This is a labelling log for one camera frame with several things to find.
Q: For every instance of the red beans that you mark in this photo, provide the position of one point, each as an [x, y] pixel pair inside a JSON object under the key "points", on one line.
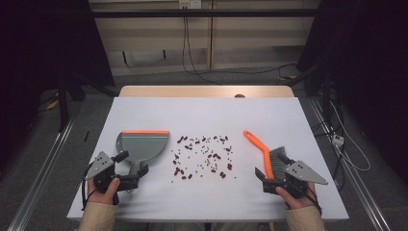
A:
{"points": [[184, 138]]}

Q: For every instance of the yellow tape piece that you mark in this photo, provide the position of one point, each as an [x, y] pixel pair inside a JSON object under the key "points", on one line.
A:
{"points": [[53, 104]]}

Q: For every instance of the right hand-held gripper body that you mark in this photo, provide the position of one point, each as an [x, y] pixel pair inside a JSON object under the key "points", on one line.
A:
{"points": [[303, 173]]}

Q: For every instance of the white wall socket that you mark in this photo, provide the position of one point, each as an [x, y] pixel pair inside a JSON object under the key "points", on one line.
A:
{"points": [[190, 3]]}

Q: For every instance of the dark curtain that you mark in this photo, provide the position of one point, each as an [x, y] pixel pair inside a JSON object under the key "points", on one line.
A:
{"points": [[369, 48], [38, 48]]}

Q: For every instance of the white power strip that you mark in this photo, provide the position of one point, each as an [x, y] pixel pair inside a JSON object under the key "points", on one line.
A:
{"points": [[337, 140]]}

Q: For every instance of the dark table grommet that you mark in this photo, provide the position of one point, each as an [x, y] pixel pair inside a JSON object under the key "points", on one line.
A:
{"points": [[239, 96]]}

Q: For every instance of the grey dustpan with orange edge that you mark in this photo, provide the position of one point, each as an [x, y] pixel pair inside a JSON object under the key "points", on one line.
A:
{"points": [[144, 146]]}

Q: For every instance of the person's right hand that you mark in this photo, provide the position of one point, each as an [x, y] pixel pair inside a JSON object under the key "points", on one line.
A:
{"points": [[300, 203]]}

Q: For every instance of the aluminium floor rail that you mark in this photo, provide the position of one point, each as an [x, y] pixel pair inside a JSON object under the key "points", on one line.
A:
{"points": [[359, 179], [41, 173]]}

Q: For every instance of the white table mat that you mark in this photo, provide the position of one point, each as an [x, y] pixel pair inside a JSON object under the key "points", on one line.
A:
{"points": [[205, 112]]}

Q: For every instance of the person's left hand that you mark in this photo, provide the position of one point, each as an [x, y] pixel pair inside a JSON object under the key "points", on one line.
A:
{"points": [[102, 197]]}

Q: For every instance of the wooden table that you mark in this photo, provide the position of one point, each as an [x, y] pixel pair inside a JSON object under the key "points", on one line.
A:
{"points": [[192, 91]]}

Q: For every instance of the black metal stand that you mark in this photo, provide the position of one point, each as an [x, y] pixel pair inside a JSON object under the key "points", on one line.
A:
{"points": [[62, 102], [325, 93]]}

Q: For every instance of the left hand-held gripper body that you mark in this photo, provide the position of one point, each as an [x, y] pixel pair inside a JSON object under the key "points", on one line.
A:
{"points": [[100, 165]]}

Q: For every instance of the orange brush with grey bristles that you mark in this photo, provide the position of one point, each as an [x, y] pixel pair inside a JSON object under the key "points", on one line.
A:
{"points": [[263, 150]]}

